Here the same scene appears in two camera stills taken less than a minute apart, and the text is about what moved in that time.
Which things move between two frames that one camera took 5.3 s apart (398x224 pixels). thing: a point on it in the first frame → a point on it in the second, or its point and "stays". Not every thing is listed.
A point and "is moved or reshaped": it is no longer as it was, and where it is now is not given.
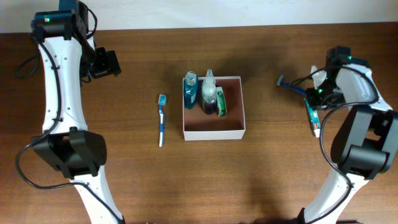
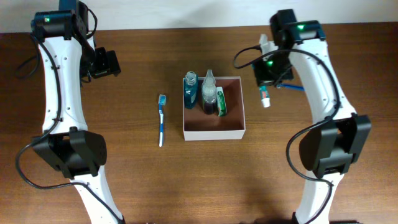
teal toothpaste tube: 314,118 is moved or reshaped
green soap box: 221,102 stays
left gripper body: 104,64 stays
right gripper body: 315,97 → 267,81
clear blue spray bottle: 209,93 stays
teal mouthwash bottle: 191,90 stays
